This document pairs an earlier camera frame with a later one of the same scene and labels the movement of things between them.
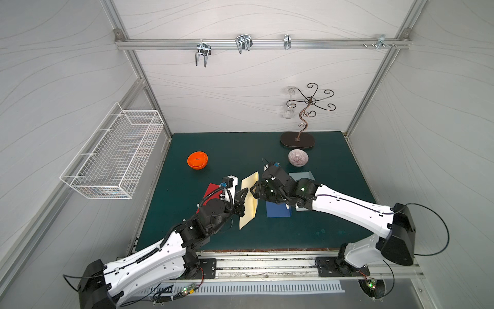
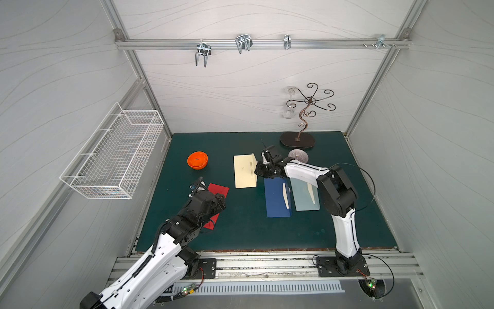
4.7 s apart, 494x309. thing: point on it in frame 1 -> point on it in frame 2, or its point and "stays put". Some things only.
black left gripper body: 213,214 -> 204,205
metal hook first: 203,49 stays put
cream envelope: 249,199 -> 244,167
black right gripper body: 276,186 -> 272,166
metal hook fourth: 381,40 stays put
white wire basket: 113,160 stays put
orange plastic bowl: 197,160 stays put
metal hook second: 244,42 stays put
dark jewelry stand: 304,140 stays put
